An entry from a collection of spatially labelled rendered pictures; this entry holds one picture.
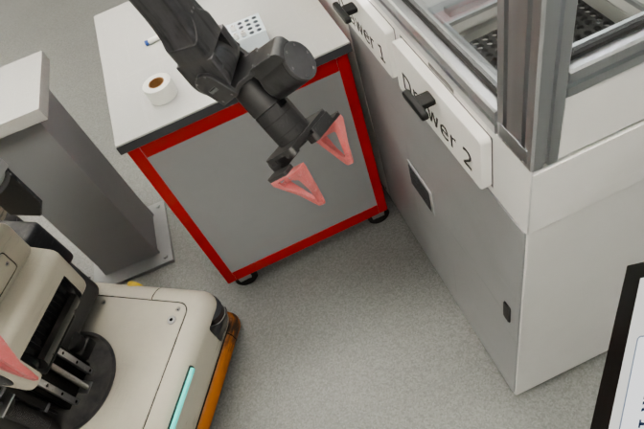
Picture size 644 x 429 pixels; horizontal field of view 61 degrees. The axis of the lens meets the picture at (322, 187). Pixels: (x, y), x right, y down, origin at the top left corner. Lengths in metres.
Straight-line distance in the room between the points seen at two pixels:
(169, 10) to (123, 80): 0.80
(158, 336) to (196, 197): 0.39
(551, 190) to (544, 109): 0.17
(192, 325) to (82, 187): 0.57
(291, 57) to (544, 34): 0.31
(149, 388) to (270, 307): 0.48
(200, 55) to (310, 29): 0.67
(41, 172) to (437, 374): 1.25
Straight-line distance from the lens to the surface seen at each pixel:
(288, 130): 0.79
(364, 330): 1.69
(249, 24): 1.41
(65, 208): 1.89
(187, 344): 1.54
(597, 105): 0.73
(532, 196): 0.79
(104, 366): 1.64
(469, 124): 0.83
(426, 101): 0.89
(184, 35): 0.73
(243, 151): 1.41
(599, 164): 0.83
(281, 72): 0.74
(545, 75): 0.63
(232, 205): 1.53
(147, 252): 2.07
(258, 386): 1.72
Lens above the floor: 1.52
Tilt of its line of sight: 49 degrees down
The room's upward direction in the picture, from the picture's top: 22 degrees counter-clockwise
